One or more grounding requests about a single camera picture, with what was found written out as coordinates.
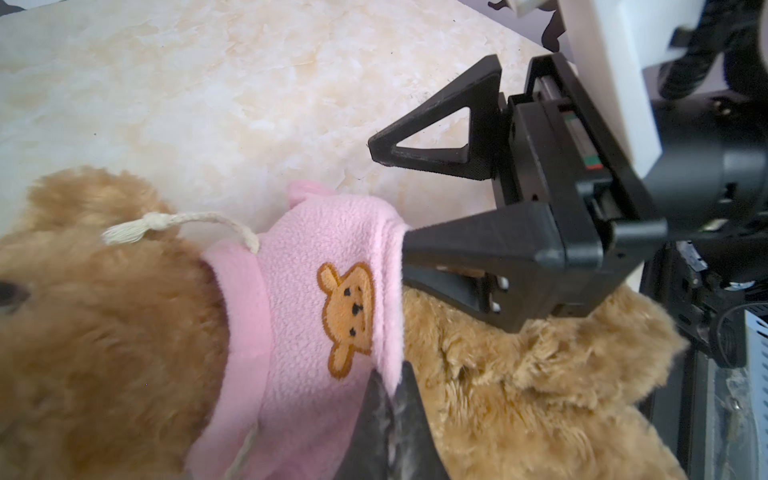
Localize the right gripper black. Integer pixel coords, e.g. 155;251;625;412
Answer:
402;54;767;333

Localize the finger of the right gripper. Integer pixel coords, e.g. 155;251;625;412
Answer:
368;55;508;180

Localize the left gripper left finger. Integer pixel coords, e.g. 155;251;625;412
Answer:
334;370;394;480

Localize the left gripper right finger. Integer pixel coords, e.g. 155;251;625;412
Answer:
392;362;450;480

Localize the pink knitted bear sweater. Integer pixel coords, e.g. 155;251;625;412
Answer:
186;181;407;479

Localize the brown teddy bear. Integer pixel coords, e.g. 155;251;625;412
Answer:
1;167;686;479

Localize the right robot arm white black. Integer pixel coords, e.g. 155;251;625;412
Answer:
368;54;767;368

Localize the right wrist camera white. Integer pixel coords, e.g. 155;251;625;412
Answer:
558;0;704;178

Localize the white slotted cable duct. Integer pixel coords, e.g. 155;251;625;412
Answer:
745;311;767;479

